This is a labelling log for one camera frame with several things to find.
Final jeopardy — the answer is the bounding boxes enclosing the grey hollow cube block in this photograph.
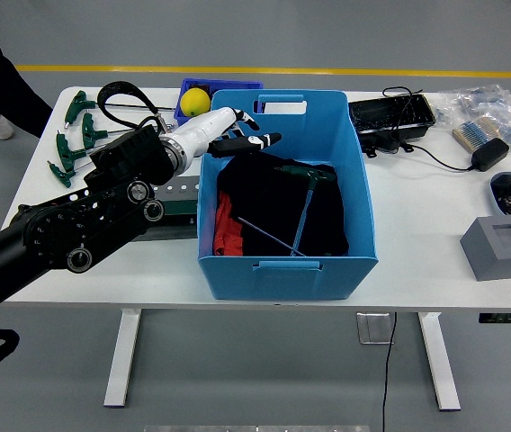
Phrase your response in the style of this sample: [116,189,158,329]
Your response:
[459,215,511,282]

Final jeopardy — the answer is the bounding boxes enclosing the black adapter cord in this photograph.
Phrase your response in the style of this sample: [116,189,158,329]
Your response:
[406,142,476,173]

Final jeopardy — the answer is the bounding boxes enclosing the black power adapter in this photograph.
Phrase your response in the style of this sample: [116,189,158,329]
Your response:
[470,138,510,173]

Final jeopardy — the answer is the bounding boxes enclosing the shiny black plastic tray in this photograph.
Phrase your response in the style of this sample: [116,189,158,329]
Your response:
[348,94,437,135]

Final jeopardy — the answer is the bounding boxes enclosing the yellow lemon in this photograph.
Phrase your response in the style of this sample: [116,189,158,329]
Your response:
[179,87,212,117]

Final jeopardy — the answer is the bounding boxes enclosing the black floor cable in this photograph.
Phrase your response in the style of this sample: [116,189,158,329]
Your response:
[380,311,399,432]

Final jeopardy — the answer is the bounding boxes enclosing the red cloth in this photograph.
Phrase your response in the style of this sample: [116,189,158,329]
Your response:
[212,189,244,257]

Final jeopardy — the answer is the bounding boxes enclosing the clear plastic parts bags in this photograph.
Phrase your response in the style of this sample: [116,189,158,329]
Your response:
[435,84,511,155]

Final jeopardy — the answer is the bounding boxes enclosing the large green T-handle wrench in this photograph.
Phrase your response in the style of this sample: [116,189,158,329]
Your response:
[274,164,338,257]

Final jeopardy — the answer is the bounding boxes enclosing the black cloth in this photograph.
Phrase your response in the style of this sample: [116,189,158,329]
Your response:
[216,151,351,257]

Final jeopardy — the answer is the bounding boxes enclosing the thin black cable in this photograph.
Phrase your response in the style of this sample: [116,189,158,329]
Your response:
[381,85,426,145]

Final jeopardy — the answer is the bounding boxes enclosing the small blue parts bin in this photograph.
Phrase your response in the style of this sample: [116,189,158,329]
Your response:
[173,77,265,130]

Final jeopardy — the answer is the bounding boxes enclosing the white table leg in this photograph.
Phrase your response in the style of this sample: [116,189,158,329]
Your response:
[103,308,143,409]
[417,311,462,411]

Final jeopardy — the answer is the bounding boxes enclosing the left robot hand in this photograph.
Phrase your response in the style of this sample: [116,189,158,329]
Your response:
[165,106,283,159]

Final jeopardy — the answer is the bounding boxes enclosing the green T-handle hex wrench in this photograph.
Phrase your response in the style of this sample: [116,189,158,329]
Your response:
[236,216,309,258]
[56,130,103,171]
[64,90,179,131]
[82,112,129,149]
[47,160,94,189]

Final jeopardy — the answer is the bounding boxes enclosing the taped resistor strip bundle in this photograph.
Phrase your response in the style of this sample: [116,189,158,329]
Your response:
[452,117,503,152]

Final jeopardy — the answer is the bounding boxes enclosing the metal floor socket plate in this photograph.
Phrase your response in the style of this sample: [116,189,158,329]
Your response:
[356,311,396,346]

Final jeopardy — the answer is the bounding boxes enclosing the large blue storage box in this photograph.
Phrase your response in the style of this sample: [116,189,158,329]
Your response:
[196,88,381,302]

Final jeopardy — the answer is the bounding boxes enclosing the green SATA tool holder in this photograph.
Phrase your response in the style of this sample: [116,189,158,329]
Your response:
[149,176,201,217]

